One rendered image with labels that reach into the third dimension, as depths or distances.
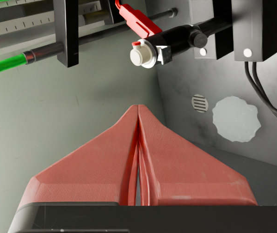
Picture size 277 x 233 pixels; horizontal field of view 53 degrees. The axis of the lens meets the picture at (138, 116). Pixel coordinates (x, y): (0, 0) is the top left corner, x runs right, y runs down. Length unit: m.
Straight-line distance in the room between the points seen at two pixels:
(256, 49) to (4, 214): 0.48
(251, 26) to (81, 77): 0.33
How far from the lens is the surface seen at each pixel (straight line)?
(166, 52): 0.25
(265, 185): 0.58
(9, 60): 0.41
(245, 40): 0.37
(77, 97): 0.56
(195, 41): 0.29
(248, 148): 0.63
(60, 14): 0.42
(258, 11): 0.36
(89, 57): 0.57
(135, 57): 0.27
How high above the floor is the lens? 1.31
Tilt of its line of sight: 35 degrees down
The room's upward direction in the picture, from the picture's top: 120 degrees counter-clockwise
